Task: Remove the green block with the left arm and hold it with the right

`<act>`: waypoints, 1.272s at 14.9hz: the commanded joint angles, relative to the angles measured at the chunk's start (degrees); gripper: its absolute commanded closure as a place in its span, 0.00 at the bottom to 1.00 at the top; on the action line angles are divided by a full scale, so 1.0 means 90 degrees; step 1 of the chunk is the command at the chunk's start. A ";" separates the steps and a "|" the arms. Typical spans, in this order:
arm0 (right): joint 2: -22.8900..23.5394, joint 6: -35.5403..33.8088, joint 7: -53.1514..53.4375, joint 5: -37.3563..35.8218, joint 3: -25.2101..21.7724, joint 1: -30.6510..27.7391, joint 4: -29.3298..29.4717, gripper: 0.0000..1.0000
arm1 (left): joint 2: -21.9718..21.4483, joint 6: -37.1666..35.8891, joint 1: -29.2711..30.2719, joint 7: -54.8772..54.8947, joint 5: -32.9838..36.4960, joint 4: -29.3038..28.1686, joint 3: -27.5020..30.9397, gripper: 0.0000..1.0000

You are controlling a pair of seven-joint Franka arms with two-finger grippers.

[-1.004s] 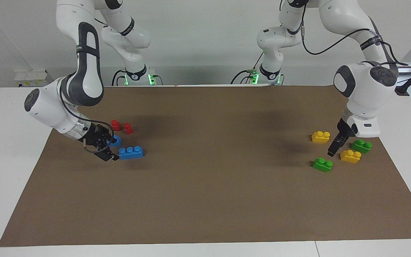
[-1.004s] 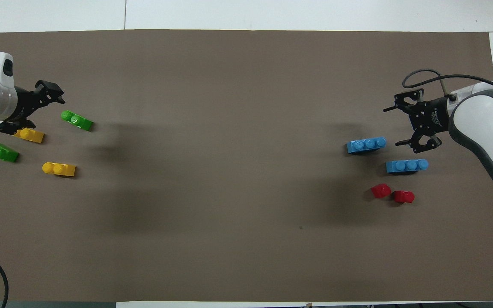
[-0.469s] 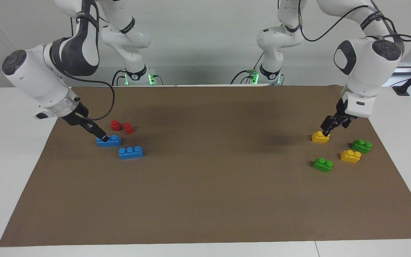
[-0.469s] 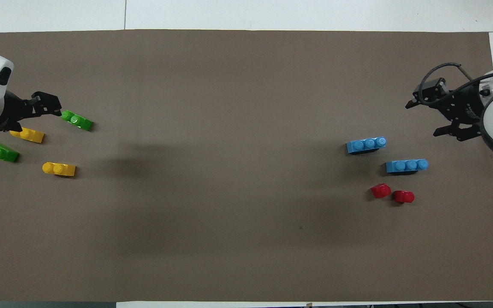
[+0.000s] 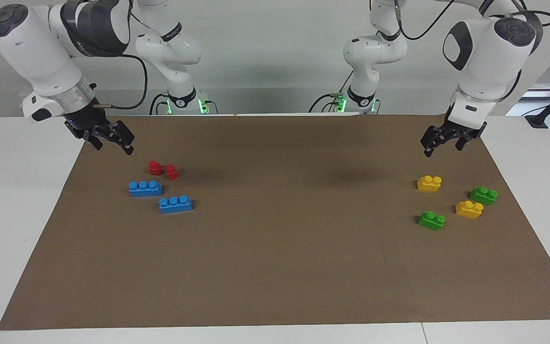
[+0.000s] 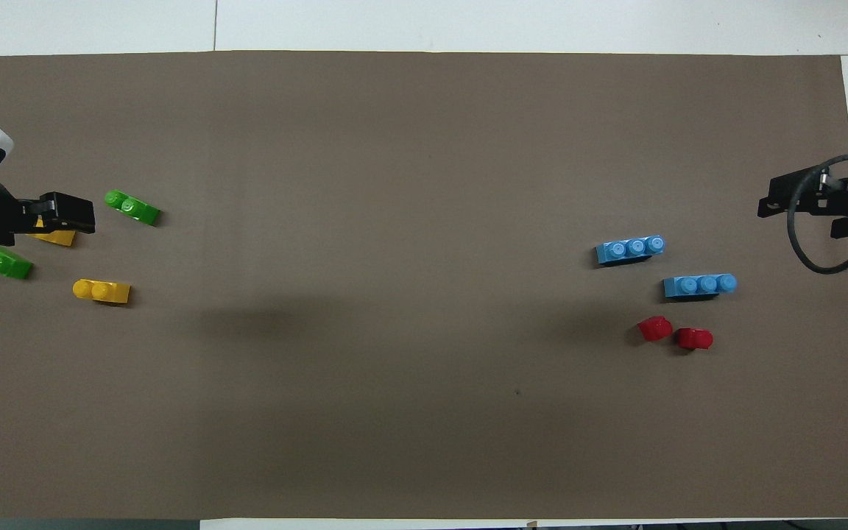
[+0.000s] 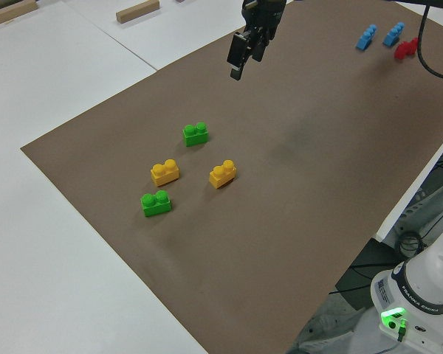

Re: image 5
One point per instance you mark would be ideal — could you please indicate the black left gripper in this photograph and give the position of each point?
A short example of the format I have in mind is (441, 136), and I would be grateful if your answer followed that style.
(463, 128)

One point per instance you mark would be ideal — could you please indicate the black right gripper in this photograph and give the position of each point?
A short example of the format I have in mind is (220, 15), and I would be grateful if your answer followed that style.
(88, 124)

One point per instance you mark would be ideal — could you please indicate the green two-stud toy block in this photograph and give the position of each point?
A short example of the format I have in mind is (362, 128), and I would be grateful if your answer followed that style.
(430, 221)
(483, 197)

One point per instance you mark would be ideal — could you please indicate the blue three-stud toy block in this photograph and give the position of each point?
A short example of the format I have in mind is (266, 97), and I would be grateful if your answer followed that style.
(175, 205)
(146, 189)

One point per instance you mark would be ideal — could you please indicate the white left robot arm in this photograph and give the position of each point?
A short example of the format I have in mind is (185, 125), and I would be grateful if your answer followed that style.
(485, 57)

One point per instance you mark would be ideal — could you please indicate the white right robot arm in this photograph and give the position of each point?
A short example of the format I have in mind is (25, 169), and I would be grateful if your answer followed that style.
(41, 57)

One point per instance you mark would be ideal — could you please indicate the yellow two-stud toy block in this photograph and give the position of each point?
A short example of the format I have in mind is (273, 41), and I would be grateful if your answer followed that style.
(469, 210)
(428, 184)

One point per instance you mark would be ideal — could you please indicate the red one-stud toy block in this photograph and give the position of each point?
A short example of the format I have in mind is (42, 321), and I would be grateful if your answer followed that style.
(154, 168)
(172, 172)

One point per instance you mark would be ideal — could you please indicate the brown table mat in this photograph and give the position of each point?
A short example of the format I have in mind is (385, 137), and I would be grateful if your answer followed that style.
(275, 267)

